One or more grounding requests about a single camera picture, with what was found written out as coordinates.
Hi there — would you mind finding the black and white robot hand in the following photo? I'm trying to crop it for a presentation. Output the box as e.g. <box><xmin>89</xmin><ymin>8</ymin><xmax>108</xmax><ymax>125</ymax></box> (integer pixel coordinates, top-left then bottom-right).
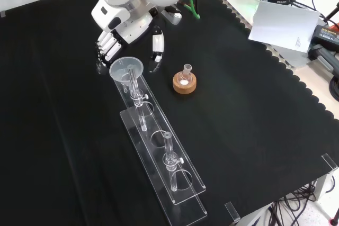
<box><xmin>91</xmin><ymin>0</ymin><xmax>166</xmax><ymax>75</ymax></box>

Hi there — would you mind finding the clear plastic funnel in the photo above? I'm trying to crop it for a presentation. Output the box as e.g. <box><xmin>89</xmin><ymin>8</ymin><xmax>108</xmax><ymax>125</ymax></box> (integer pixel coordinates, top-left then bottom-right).
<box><xmin>109</xmin><ymin>56</ymin><xmax>145</xmax><ymax>93</ymax></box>

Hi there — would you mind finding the clear acrylic funnel stand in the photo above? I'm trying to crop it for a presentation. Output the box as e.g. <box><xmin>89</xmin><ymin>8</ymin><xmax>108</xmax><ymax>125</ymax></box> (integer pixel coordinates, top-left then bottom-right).
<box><xmin>111</xmin><ymin>64</ymin><xmax>208</xmax><ymax>223</ymax></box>

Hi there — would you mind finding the round-bottom glass flask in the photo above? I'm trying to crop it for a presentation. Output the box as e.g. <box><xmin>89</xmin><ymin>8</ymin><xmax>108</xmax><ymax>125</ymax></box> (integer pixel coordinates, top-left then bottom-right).
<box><xmin>177</xmin><ymin>64</ymin><xmax>193</xmax><ymax>87</ymax></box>

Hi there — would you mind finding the black bench cloth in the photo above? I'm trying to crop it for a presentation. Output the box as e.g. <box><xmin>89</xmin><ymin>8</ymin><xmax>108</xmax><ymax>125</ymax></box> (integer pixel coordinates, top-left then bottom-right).
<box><xmin>0</xmin><ymin>0</ymin><xmax>339</xmax><ymax>226</ymax></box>

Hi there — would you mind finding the white paper sheet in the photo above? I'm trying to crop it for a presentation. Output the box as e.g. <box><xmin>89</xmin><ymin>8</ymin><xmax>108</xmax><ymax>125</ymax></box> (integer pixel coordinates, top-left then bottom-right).
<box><xmin>248</xmin><ymin>0</ymin><xmax>321</xmax><ymax>53</ymax></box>

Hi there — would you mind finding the black power adapter yellow label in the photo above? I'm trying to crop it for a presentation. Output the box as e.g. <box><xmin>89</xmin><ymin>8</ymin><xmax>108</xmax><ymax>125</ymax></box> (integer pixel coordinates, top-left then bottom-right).
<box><xmin>308</xmin><ymin>24</ymin><xmax>339</xmax><ymax>52</ymax></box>

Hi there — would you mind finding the black grey tool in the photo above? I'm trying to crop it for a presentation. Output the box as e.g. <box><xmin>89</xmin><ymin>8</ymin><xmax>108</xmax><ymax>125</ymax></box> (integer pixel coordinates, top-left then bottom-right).
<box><xmin>308</xmin><ymin>43</ymin><xmax>339</xmax><ymax>74</ymax></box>

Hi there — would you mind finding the black tripod leg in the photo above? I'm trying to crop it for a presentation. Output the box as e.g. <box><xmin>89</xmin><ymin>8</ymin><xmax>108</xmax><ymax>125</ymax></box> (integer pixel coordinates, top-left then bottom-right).
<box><xmin>322</xmin><ymin>1</ymin><xmax>339</xmax><ymax>23</ymax></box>

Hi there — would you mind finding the clear acrylic cloth clip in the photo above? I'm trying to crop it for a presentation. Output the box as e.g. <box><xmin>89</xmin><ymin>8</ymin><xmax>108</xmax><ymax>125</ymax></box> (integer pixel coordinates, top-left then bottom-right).
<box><xmin>224</xmin><ymin>201</ymin><xmax>241</xmax><ymax>223</ymax></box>
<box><xmin>320</xmin><ymin>153</ymin><xmax>339</xmax><ymax>171</ymax></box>

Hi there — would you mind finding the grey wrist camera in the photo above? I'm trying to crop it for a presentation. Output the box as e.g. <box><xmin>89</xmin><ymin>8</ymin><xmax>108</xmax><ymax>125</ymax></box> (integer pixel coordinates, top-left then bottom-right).
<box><xmin>160</xmin><ymin>5</ymin><xmax>183</xmax><ymax>26</ymax></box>

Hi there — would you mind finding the green cable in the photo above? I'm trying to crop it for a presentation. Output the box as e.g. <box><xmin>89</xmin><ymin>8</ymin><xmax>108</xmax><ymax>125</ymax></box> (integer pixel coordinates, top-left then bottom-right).
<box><xmin>184</xmin><ymin>0</ymin><xmax>201</xmax><ymax>21</ymax></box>

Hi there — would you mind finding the cork ring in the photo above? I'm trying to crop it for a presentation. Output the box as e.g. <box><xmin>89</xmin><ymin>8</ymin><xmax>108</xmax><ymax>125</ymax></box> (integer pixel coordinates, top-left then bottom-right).
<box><xmin>172</xmin><ymin>71</ymin><xmax>198</xmax><ymax>95</ymax></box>

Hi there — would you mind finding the black cable bundle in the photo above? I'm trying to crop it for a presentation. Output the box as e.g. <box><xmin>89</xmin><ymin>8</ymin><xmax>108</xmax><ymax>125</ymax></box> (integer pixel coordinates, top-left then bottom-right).
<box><xmin>266</xmin><ymin>179</ymin><xmax>339</xmax><ymax>226</ymax></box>

